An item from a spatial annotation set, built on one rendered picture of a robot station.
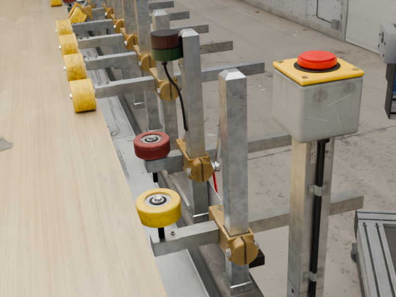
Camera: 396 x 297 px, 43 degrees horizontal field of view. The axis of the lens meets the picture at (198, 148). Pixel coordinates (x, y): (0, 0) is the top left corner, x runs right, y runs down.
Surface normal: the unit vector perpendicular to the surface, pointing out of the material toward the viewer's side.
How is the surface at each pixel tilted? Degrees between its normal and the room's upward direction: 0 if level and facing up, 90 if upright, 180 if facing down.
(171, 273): 0
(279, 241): 0
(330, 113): 90
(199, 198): 90
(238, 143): 90
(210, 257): 0
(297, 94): 90
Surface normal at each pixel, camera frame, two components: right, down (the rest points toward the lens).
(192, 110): 0.29, 0.42
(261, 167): -0.05, -0.89
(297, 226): -0.96, 0.18
